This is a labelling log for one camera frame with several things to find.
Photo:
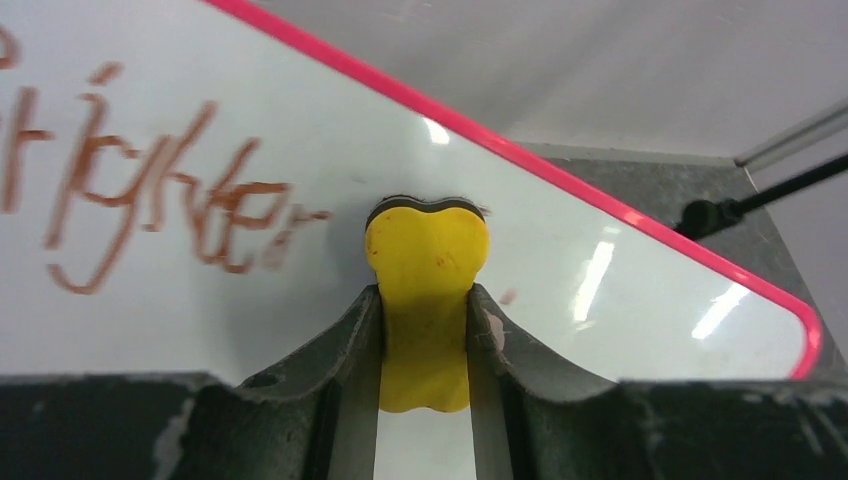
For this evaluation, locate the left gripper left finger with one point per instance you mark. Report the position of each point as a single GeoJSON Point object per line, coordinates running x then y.
{"type": "Point", "coordinates": [311, 415]}

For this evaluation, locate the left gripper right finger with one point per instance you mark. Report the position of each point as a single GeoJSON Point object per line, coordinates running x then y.
{"type": "Point", "coordinates": [537, 415]}

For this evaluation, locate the yellow bone-shaped eraser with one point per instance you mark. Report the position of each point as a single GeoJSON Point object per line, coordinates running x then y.
{"type": "Point", "coordinates": [426, 256]}

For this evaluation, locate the pink framed whiteboard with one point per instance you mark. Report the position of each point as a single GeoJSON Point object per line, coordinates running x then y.
{"type": "Point", "coordinates": [185, 187]}

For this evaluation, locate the black microphone tripod stand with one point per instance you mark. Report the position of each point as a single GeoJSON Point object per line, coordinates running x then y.
{"type": "Point", "coordinates": [703, 218]}

